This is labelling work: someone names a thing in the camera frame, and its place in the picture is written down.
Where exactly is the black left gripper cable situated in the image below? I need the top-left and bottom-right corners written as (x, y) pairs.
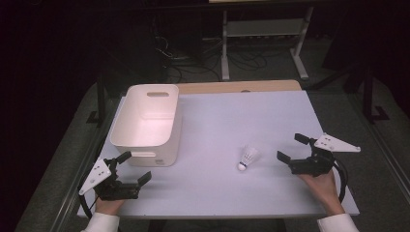
top-left (78, 185), bottom-right (100, 220)

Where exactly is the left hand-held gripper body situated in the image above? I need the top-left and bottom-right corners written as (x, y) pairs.
top-left (78, 157), bottom-right (141, 202)

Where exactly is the tangle of black floor cables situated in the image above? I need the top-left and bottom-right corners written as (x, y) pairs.
top-left (154, 34), bottom-right (269, 82)

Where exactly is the person's left hand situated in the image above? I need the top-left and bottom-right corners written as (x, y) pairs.
top-left (94, 196), bottom-right (126, 217)

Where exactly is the person's right white sleeve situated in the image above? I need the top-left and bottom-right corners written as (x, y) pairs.
top-left (316, 213), bottom-right (360, 232)

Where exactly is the person's white sleeve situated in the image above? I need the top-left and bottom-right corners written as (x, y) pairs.
top-left (80, 212), bottom-right (121, 232)
top-left (316, 213), bottom-right (360, 232)

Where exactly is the white feather shuttlecock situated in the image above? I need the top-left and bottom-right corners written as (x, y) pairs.
top-left (237, 145), bottom-right (261, 172)

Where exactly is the black metal stand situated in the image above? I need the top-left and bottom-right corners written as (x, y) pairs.
top-left (361, 63), bottom-right (391, 124)
top-left (86, 72), bottom-right (108, 128)

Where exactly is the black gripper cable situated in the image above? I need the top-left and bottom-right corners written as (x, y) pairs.
top-left (78, 185), bottom-right (100, 220)
top-left (331, 158), bottom-right (350, 204)

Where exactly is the person's left white sleeve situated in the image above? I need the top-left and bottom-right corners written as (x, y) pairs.
top-left (80, 212), bottom-right (121, 232)

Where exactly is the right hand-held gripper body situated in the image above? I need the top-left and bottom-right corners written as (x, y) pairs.
top-left (288, 131), bottom-right (362, 178)

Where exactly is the white plastic storage bin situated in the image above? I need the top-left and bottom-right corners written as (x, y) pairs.
top-left (109, 83), bottom-right (183, 168)

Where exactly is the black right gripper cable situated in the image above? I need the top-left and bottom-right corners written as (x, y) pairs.
top-left (331, 158), bottom-right (350, 204)

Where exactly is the white metal desk frame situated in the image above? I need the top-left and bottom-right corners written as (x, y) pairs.
top-left (220, 6), bottom-right (315, 82)

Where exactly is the person's right hand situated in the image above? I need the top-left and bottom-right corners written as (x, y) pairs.
top-left (298, 169), bottom-right (346, 217)

